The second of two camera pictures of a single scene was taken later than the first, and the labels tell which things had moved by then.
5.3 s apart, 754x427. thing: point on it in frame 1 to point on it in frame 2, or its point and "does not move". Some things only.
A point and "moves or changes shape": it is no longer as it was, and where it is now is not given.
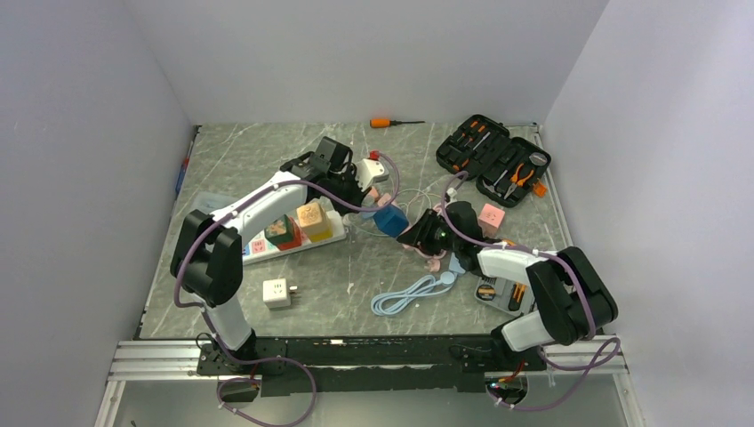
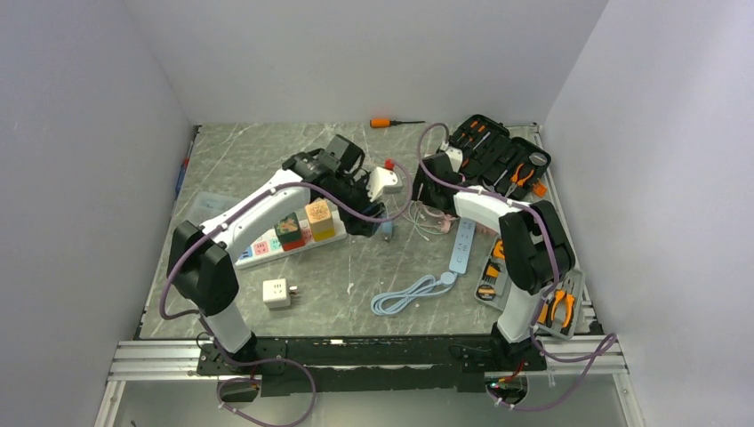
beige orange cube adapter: x=309 y=217 moves or changes shape
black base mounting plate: x=409 y=365 does not move
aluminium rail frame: x=177 y=361 does not move
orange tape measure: x=485 y=293 does not move
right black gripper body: x=435 y=235 to x=429 y=190
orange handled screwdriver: x=384 y=123 does not move
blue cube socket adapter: x=391 y=221 moves or changes shape
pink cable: x=433 y=263 moves or changes shape
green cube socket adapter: x=280 y=230 moves or changes shape
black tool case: x=504 y=167 does not move
